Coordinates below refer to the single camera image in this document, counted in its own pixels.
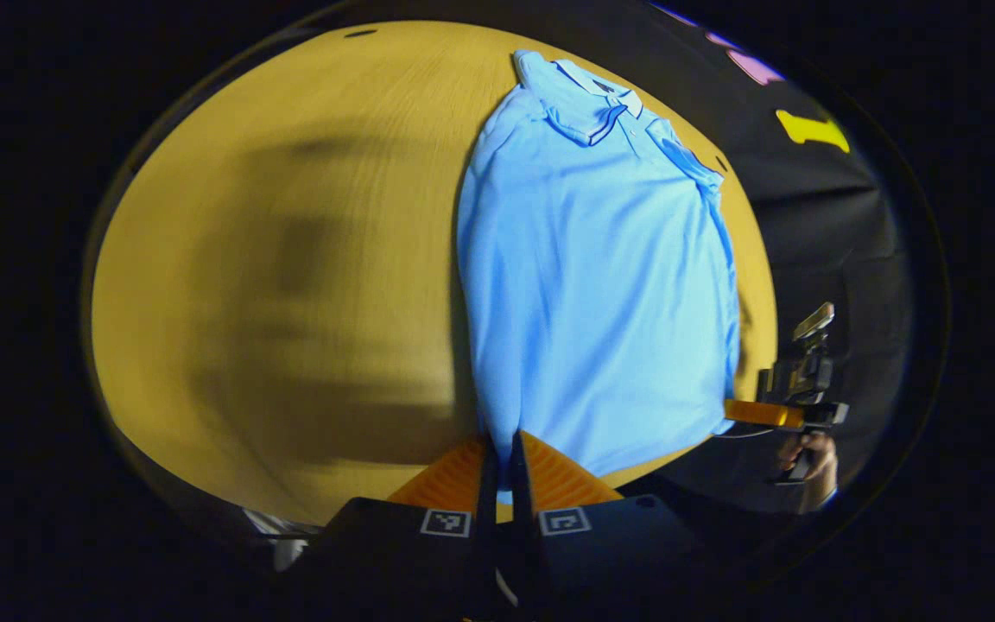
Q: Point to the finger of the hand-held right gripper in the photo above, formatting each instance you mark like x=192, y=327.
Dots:
x=761, y=413

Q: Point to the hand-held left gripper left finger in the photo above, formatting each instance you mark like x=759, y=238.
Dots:
x=487, y=492

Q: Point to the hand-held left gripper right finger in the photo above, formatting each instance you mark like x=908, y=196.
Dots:
x=519, y=492

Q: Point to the light blue T-shirt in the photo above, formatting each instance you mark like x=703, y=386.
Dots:
x=592, y=285

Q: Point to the black backdrop cloth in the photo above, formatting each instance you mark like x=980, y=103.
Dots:
x=826, y=225

